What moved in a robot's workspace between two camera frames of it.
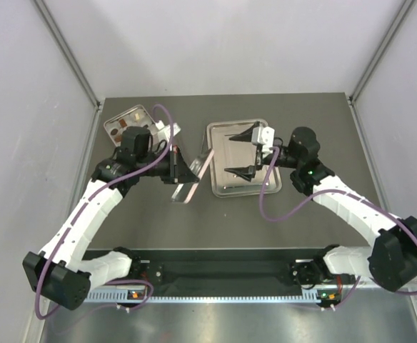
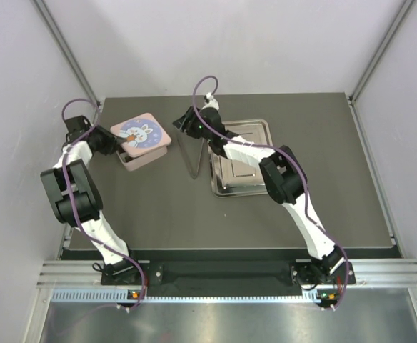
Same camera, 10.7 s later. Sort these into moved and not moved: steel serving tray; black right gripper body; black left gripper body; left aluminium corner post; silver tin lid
Moved: silver tin lid; black left gripper body; black right gripper body
Not moved: left aluminium corner post; steel serving tray
